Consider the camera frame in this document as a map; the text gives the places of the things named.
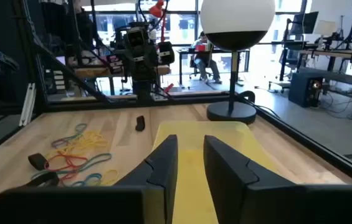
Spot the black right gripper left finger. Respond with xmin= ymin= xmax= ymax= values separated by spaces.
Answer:
xmin=114 ymin=134 xmax=179 ymax=224

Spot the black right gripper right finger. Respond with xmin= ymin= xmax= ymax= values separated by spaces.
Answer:
xmin=203 ymin=134 xmax=297 ymax=224

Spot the yellow rubber band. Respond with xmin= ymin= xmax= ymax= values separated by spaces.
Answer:
xmin=100 ymin=169 xmax=119 ymax=187
xmin=46 ymin=130 xmax=110 ymax=158

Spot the red rubber band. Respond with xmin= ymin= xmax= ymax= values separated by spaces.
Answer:
xmin=44 ymin=153 xmax=89 ymax=183

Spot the yellow translucent plastic bin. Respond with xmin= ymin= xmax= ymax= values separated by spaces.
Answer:
xmin=151 ymin=120 xmax=278 ymax=224

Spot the wooden workbench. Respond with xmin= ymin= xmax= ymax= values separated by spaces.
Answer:
xmin=74 ymin=64 xmax=172 ymax=78

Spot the red desk lamp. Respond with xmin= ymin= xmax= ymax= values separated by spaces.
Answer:
xmin=149 ymin=0 xmax=171 ymax=43

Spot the person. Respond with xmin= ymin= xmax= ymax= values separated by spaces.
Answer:
xmin=192 ymin=30 xmax=223 ymax=84

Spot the white globe table lamp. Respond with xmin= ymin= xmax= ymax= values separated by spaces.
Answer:
xmin=199 ymin=0 xmax=276 ymax=125

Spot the black computer tower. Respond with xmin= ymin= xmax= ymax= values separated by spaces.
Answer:
xmin=288 ymin=72 xmax=324 ymax=108

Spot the white aluminium extrusion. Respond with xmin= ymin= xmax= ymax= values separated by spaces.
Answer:
xmin=19 ymin=82 xmax=37 ymax=127

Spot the wooden desk with grey legs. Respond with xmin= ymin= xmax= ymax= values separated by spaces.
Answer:
xmin=297 ymin=48 xmax=352 ymax=121

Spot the black monitor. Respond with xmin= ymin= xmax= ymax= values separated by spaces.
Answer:
xmin=289 ymin=11 xmax=319 ymax=35

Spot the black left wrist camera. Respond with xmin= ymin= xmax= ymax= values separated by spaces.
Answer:
xmin=125 ymin=26 xmax=150 ymax=48

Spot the black lamp cord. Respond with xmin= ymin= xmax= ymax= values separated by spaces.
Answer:
xmin=236 ymin=90 xmax=281 ymax=119

